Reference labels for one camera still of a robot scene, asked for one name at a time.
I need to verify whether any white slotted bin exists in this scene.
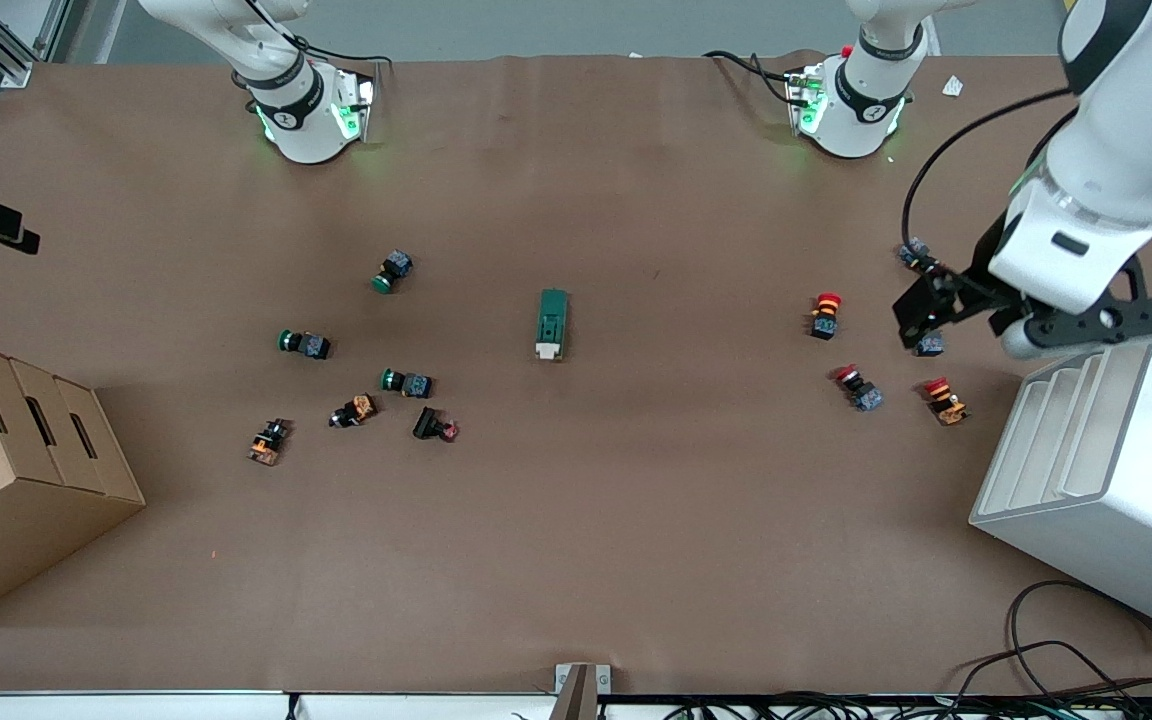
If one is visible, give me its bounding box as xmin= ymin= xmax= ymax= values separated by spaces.
xmin=969 ymin=309 xmax=1152 ymax=643

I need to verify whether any brown cardboard box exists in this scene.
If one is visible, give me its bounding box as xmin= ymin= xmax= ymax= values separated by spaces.
xmin=0 ymin=334 xmax=147 ymax=629

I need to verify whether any green mushroom pushbutton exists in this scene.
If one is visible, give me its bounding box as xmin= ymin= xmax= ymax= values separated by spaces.
xmin=380 ymin=368 xmax=434 ymax=399
xmin=278 ymin=329 xmax=332 ymax=360
xmin=372 ymin=250 xmax=415 ymax=295

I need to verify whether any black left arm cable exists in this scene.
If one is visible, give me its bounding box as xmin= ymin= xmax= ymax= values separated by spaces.
xmin=901 ymin=88 xmax=1077 ymax=263

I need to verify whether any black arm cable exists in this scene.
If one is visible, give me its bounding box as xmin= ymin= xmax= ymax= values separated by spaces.
xmin=241 ymin=0 xmax=395 ymax=71
xmin=901 ymin=88 xmax=1077 ymax=263

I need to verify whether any black base cable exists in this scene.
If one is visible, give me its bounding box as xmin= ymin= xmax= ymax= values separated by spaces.
xmin=704 ymin=50 xmax=799 ymax=101

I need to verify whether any black looped cable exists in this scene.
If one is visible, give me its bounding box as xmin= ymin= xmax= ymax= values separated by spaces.
xmin=1008 ymin=580 xmax=1152 ymax=701

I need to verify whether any orange black selector switch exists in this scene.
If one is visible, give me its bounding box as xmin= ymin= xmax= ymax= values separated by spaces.
xmin=248 ymin=419 xmax=292 ymax=466
xmin=329 ymin=394 xmax=378 ymax=429

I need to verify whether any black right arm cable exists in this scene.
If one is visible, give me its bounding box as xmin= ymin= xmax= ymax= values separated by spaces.
xmin=241 ymin=0 xmax=395 ymax=71

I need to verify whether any white table edge rail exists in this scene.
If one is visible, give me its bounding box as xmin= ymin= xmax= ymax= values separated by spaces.
xmin=0 ymin=690 xmax=557 ymax=720

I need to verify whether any metal table edge bracket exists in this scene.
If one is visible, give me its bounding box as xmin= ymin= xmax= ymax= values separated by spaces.
xmin=548 ymin=663 xmax=612 ymax=720

